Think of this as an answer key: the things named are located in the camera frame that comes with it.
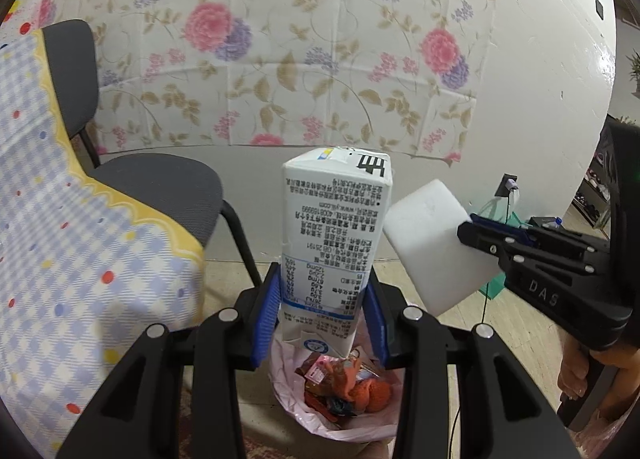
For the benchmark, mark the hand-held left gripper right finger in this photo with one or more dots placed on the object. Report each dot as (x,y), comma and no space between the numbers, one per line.
(375,324)

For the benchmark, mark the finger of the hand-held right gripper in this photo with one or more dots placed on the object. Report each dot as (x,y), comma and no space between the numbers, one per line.
(550,239)
(480,239)

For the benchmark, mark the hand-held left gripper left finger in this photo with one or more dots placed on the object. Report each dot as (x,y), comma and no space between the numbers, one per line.
(265,324)

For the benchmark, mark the white foam block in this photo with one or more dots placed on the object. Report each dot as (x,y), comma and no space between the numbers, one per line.
(435,249)

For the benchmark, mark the white milk carton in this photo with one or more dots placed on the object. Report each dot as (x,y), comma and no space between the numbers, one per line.
(330,239)

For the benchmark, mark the pink-lined waste bin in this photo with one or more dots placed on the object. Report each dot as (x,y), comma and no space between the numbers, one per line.
(300,419)

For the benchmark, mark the person's right hand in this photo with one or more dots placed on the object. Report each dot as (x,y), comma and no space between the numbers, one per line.
(572,374)

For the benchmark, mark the green translucent bag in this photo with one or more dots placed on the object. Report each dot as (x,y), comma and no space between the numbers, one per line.
(495,284)

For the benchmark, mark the orange peel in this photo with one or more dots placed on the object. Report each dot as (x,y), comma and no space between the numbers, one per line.
(367,389)

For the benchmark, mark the shoe rack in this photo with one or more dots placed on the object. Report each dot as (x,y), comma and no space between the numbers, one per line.
(592,189)

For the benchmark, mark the red snack wrapper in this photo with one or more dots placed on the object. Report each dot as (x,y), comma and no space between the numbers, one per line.
(316,371)

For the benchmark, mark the person's pink clothing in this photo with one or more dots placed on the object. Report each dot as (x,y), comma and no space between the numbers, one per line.
(600,439)

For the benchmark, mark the grey office chair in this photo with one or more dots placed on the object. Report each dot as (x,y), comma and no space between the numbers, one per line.
(165,189)

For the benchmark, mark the potted plant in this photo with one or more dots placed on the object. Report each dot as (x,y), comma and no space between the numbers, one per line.
(636,71)

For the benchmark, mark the blue checked dotted cloth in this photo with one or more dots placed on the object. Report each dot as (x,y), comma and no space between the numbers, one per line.
(75,239)

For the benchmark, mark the white polka dot cloth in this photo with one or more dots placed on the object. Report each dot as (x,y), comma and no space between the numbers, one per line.
(17,14)

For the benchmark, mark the wall power outlet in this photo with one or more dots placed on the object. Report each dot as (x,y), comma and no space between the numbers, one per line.
(508,185)

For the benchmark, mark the floral wall cloth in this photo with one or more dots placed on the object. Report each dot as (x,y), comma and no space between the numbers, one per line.
(300,39)

